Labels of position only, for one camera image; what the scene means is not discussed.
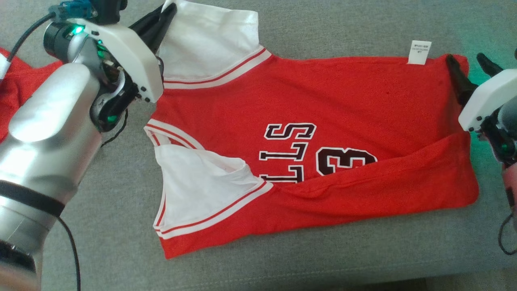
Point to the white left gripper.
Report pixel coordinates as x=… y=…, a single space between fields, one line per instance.
x=133 y=60

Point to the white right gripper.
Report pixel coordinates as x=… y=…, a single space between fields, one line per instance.
x=488 y=97

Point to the red shorts with white stripe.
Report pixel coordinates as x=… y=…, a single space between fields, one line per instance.
x=20 y=85

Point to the red and white basketball jersey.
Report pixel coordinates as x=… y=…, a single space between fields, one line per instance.
x=323 y=93

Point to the grey sofa seat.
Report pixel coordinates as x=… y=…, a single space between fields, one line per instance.
x=282 y=268

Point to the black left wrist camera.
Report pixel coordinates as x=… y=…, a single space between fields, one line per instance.
x=109 y=10

